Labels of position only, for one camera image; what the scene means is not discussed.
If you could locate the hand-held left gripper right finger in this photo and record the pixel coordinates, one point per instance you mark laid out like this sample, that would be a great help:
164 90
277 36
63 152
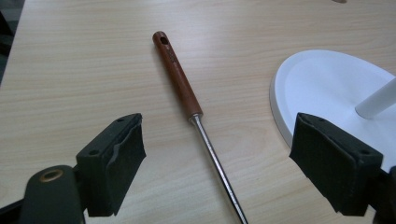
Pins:
334 165

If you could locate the white round stand with pole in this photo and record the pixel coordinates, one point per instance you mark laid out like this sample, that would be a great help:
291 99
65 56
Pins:
323 90

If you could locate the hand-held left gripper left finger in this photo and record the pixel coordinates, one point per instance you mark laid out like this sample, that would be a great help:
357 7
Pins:
109 168

